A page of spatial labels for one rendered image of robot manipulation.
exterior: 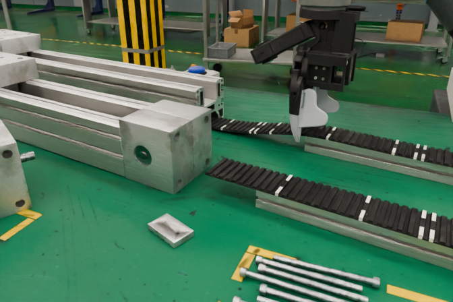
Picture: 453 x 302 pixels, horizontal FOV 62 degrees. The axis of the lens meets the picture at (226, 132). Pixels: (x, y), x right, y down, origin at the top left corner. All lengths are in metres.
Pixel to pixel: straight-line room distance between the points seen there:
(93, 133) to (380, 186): 0.43
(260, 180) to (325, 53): 0.22
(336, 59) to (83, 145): 0.41
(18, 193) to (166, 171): 0.19
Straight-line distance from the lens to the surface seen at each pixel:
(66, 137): 0.67
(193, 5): 9.19
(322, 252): 0.45
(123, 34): 4.03
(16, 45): 1.12
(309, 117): 0.61
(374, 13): 8.11
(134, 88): 0.80
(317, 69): 0.60
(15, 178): 0.54
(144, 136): 0.52
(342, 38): 0.59
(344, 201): 0.48
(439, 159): 0.62
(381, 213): 0.47
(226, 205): 0.51
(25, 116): 0.73
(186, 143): 0.52
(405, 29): 5.35
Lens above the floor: 1.07
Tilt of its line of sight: 24 degrees down
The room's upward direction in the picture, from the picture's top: straight up
